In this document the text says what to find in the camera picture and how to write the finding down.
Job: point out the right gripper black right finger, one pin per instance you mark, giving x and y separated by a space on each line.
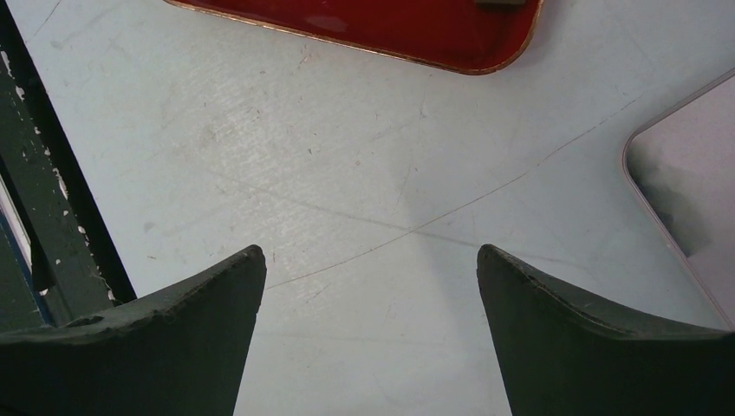
563 350

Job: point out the red plastic tray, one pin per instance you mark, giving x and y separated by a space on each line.
454 35

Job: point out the silver metal box lid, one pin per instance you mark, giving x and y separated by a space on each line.
681 166

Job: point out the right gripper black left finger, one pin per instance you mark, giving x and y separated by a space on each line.
178 351

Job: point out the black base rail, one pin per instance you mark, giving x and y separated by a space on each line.
58 261

